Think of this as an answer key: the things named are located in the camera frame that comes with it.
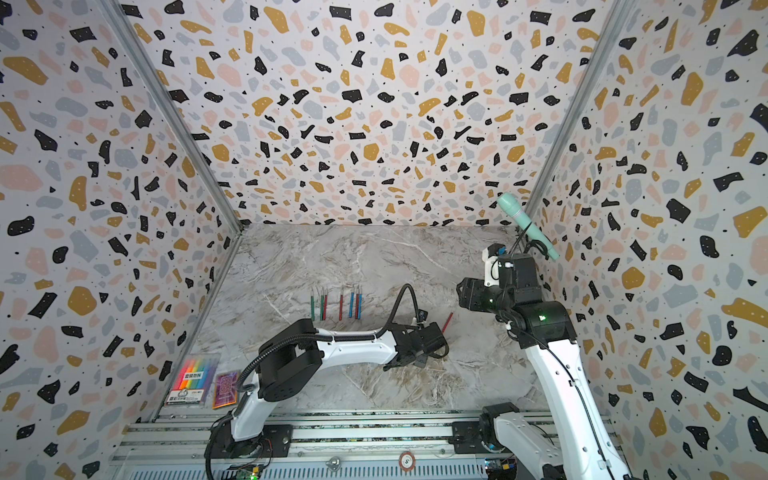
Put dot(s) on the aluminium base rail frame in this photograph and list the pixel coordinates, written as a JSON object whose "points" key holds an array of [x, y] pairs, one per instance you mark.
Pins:
{"points": [[324, 444]]}

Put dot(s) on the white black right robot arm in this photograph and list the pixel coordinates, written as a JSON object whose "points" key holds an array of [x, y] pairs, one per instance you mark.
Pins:
{"points": [[546, 335]]}

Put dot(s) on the mint green microphone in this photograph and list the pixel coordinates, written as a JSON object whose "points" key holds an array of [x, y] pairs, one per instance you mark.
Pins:
{"points": [[510, 205]]}

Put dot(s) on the rainbow knife set package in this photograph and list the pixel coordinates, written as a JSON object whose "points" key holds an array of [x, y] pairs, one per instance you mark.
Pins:
{"points": [[193, 381]]}

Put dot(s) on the aluminium corner post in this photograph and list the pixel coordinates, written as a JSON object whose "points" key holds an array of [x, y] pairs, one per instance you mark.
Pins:
{"points": [[615, 22], [119, 23]]}

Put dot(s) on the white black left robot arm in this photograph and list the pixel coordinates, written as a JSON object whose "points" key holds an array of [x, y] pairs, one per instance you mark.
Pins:
{"points": [[286, 363]]}

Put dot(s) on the black microphone stand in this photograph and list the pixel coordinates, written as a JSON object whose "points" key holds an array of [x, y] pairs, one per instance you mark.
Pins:
{"points": [[538, 245]]}

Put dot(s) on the aluminium corner post left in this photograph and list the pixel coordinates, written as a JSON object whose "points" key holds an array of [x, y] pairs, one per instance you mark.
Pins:
{"points": [[119, 23]]}

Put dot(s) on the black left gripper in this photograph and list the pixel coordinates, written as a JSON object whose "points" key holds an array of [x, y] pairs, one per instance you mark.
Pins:
{"points": [[424, 364]]}

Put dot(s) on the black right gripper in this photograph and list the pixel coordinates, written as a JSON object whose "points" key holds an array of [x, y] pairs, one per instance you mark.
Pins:
{"points": [[474, 296]]}

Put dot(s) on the aluminium corner post right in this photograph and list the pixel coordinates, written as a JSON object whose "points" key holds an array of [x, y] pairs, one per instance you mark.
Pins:
{"points": [[615, 22]]}

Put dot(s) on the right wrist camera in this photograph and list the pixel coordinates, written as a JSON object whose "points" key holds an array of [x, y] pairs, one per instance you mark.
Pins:
{"points": [[490, 257]]}

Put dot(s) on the purple orange small box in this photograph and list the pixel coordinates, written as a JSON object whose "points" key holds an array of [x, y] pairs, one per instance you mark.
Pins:
{"points": [[225, 392]]}

